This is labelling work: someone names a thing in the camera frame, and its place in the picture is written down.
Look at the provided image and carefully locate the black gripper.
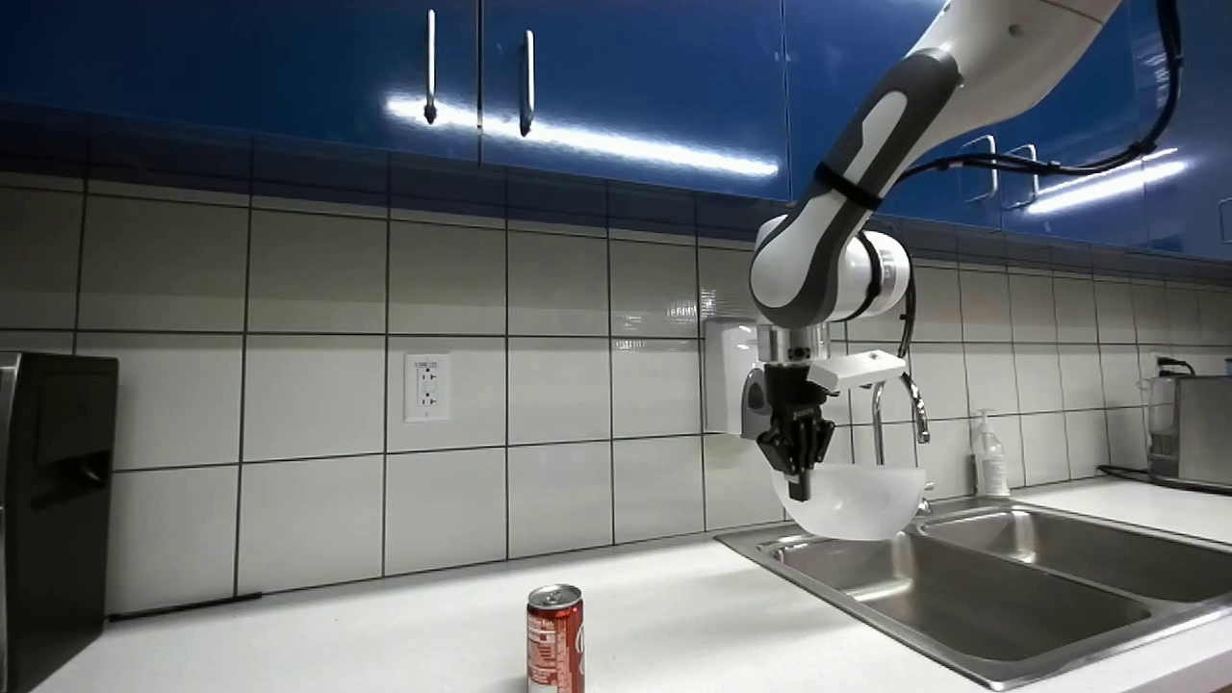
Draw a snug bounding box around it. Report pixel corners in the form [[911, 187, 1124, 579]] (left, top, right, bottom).
[[752, 359, 838, 504]]

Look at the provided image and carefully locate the translucent white plastic bowl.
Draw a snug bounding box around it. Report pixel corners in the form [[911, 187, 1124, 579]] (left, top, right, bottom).
[[768, 462, 931, 548]]

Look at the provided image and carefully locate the stainless steel double sink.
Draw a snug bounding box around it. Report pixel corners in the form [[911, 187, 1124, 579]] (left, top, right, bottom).
[[717, 494, 1232, 693]]

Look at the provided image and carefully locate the clear soap pump bottle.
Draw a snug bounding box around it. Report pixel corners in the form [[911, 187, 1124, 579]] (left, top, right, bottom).
[[966, 408, 1015, 504]]

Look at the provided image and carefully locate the red soda can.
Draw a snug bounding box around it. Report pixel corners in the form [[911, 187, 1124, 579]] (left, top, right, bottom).
[[525, 581, 587, 693]]

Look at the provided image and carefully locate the blue upper cabinet door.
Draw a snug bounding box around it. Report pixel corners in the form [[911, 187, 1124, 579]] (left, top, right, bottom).
[[0, 0, 480, 171], [476, 0, 788, 198], [780, 0, 1232, 263]]

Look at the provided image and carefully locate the silver countertop appliance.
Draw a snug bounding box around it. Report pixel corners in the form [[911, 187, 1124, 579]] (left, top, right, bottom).
[[1143, 354, 1232, 499]]

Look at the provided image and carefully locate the black countertop appliance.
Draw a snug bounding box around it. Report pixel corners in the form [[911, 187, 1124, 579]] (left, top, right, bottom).
[[0, 352, 122, 693]]

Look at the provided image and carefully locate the silver cabinet handle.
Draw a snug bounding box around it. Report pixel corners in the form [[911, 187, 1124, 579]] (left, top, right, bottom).
[[963, 132, 1006, 209], [1006, 139, 1048, 204], [516, 26, 540, 139], [421, 2, 444, 128]]

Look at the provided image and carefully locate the white wall power outlet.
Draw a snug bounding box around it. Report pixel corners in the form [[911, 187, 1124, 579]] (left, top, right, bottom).
[[405, 352, 456, 427]]

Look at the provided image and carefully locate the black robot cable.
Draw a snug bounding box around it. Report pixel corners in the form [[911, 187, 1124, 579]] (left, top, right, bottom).
[[893, 0, 1184, 448]]

